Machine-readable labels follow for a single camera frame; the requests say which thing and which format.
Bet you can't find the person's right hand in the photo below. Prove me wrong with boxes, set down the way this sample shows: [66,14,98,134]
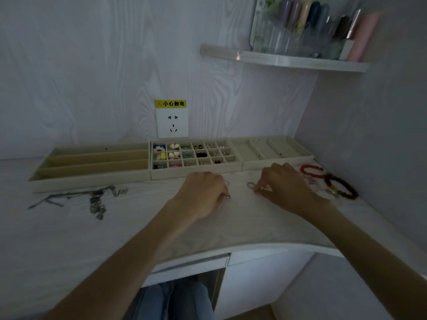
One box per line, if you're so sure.
[255,162,327,219]

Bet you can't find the person's left hand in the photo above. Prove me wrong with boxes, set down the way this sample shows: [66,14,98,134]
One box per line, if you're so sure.
[168,171,231,222]

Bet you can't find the person's right forearm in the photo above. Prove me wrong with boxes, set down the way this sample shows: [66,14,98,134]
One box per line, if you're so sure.
[302,197,427,320]

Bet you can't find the person's left forearm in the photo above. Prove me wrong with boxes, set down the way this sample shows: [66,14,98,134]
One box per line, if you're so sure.
[43,200,198,320]

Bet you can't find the beige slotted jewelry tray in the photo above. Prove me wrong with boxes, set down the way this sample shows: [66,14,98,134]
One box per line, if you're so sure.
[229,135,315,171]

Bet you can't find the beige grid jewelry tray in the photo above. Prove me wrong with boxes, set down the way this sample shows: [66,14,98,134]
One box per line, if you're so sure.
[150,139,243,180]

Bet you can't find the yellow warning label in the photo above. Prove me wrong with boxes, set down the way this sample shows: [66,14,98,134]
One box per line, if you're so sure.
[154,99,187,108]

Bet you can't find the white cabinet door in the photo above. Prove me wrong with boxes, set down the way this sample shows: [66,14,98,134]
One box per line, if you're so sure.
[213,250,316,320]

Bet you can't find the person's blue jeans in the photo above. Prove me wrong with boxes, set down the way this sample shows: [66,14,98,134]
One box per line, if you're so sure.
[123,279,215,320]

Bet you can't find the beige long-compartment jewelry tray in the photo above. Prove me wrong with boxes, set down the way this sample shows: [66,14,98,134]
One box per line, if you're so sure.
[28,142,151,194]

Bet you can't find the clear acrylic cosmetics organizer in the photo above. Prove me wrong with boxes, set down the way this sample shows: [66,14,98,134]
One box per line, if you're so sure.
[265,15,344,60]

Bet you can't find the silver-capped white tube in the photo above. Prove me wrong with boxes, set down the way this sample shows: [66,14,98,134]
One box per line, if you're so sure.
[338,9,362,61]

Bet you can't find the row of cosmetic tubes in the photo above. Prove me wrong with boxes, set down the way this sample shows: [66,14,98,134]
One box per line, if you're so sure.
[278,0,351,40]

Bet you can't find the pink cylindrical bottle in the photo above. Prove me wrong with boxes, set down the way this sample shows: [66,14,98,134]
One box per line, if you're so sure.
[346,11,381,62]

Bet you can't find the red bead bracelet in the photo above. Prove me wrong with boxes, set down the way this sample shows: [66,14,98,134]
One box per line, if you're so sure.
[300,164,326,179]

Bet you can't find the clear crystal bead bracelet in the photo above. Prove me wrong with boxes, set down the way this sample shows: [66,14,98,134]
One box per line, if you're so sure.
[308,177,338,198]

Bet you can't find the white wall socket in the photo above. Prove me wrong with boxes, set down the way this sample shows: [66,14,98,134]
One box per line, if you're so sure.
[156,108,189,139]

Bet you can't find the dark bead bracelet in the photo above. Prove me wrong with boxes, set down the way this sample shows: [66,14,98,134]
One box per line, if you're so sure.
[324,174,359,200]

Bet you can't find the white wall shelf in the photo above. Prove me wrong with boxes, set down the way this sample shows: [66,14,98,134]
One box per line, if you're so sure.
[200,44,371,73]

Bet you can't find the silver pendant necklace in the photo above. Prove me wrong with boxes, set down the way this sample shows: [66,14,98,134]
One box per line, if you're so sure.
[89,187,129,221]

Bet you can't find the grey chain necklace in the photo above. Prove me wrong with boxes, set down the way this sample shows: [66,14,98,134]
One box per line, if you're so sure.
[28,186,116,210]

